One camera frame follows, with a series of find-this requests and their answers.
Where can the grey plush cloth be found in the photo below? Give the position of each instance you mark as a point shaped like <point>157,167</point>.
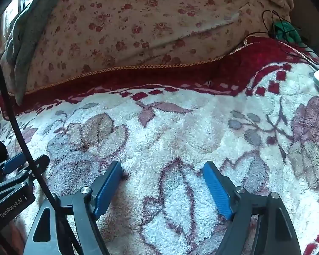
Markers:
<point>24,45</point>

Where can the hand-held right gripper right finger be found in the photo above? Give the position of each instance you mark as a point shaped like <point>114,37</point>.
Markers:
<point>218,188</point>

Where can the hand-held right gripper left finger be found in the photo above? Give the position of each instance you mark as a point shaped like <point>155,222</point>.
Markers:
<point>109,183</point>

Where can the green cloth item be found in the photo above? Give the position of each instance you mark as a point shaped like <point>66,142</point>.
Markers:
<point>284,30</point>

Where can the white and red floral plush blanket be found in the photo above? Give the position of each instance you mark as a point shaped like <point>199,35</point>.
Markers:
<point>175,127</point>

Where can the beige floral quilt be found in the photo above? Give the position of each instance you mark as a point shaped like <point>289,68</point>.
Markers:
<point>148,32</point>

